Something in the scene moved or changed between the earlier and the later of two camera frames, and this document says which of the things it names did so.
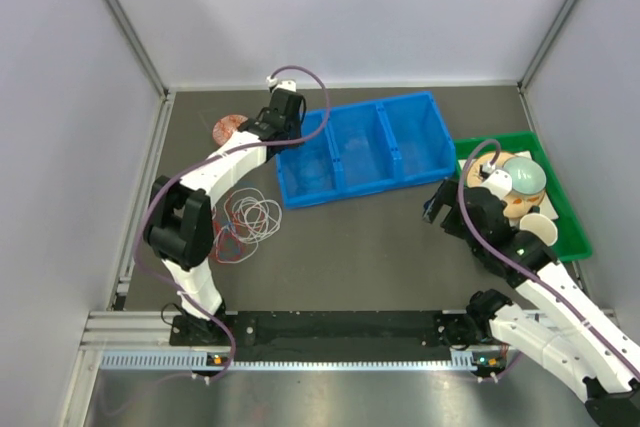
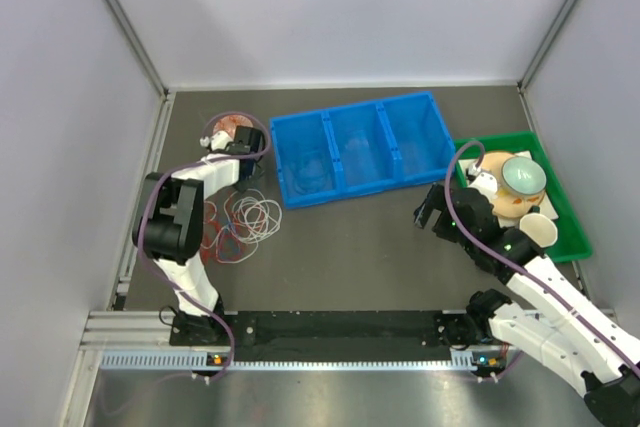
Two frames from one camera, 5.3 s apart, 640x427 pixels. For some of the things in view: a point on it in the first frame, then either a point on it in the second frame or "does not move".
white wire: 250,218 does not move
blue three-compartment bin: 371,148 does not move
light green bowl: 528,176 does not move
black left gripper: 298,130 to 241,187
